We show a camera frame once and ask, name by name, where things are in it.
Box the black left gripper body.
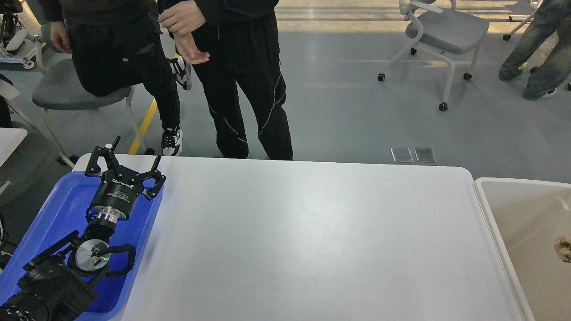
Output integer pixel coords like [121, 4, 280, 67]
[87, 167, 150, 222]

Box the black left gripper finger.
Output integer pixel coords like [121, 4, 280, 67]
[84, 136, 122, 178]
[131, 156, 166, 201]

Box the brown paper ball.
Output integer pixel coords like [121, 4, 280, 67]
[554, 236, 571, 263]

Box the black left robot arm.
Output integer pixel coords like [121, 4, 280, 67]
[1, 138, 166, 321]

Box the blue plastic tray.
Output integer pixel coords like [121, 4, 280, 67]
[0, 171, 163, 321]

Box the grey chair left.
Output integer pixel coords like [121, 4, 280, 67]
[31, 23, 155, 167]

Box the white side table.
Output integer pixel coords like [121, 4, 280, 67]
[0, 128, 28, 166]

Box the person kneeling on chair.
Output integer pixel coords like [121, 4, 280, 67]
[39, 0, 191, 156]

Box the white equipment base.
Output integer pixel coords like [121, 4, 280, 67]
[0, 0, 45, 70]

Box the person in black jacket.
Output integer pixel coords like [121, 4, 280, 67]
[158, 0, 293, 161]

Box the left metal floor plate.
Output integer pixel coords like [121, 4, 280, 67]
[391, 148, 413, 163]

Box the metal floor plate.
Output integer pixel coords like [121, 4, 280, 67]
[414, 148, 436, 163]
[391, 148, 413, 163]

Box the right metal floor plate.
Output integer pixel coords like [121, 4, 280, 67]
[414, 148, 436, 163]

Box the grey white rolling chair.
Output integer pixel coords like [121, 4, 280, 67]
[377, 0, 489, 111]

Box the white plastic bin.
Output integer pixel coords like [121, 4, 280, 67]
[474, 177, 571, 321]

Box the person in green trousers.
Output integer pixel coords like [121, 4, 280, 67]
[498, 0, 571, 100]

